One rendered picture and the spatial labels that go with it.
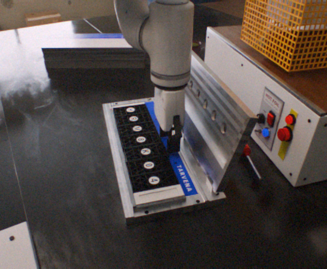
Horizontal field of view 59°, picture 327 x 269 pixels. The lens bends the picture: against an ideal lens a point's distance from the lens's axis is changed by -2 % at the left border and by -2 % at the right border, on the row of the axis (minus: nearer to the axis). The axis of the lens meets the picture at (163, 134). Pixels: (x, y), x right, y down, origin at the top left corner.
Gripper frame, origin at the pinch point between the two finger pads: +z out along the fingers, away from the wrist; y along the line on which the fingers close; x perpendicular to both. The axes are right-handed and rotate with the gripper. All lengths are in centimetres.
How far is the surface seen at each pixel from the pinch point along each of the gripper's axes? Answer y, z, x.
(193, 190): 16.1, 2.1, 0.5
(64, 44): -61, -6, -24
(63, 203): 10.7, 4.2, -25.9
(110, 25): -117, 4, -2
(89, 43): -59, -6, -15
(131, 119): -12.3, 0.9, -7.4
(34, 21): -313, 47, -70
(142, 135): -4.6, 1.4, -5.8
